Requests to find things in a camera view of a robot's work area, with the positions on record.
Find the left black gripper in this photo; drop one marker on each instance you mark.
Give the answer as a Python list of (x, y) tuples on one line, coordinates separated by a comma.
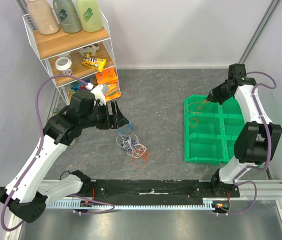
[(115, 121)]

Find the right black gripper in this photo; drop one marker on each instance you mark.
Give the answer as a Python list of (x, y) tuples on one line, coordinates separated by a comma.
[(215, 94)]

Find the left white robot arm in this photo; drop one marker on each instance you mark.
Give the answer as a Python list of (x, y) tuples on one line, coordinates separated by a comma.
[(23, 196)]

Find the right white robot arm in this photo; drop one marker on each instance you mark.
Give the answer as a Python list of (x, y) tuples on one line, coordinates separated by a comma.
[(258, 140)]

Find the lower orange snack box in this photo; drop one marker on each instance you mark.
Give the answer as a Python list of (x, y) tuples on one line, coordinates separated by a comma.
[(113, 91)]

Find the orange snack box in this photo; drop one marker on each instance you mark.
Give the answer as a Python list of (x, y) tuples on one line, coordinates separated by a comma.
[(113, 91), (108, 76)]

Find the green compartment bin tray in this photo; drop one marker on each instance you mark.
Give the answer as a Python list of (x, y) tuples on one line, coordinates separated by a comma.
[(210, 130)]

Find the top orange snack box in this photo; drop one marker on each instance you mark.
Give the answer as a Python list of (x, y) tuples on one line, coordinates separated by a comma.
[(108, 76)]

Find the blue snack package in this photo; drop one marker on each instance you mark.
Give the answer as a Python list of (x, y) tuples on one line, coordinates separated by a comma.
[(78, 86)]

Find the yellow candy bag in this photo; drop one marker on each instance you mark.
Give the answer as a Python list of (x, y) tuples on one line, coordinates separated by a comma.
[(97, 64)]

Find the chobani yogurt pack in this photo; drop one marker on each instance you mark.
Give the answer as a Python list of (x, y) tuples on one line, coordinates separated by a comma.
[(90, 49)]

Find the white lidded paper cup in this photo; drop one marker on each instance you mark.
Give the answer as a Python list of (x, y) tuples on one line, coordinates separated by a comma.
[(63, 64)]

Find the grey green bottle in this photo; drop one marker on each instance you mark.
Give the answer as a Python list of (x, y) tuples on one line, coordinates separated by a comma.
[(67, 15)]

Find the light green bottle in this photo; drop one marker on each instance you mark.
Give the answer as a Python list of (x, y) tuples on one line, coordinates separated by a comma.
[(90, 15)]

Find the beige bottle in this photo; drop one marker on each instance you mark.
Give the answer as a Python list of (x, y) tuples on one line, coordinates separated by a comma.
[(43, 16)]

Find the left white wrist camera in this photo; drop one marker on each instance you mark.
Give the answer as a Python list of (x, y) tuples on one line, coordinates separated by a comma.
[(99, 91)]

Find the white wire wooden shelf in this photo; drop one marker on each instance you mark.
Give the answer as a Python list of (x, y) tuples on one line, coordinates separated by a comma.
[(48, 47)]

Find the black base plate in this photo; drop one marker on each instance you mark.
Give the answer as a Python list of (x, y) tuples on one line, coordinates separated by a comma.
[(103, 188)]

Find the grey slotted cable duct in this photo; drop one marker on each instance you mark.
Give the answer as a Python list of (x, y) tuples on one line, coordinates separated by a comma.
[(70, 203)]

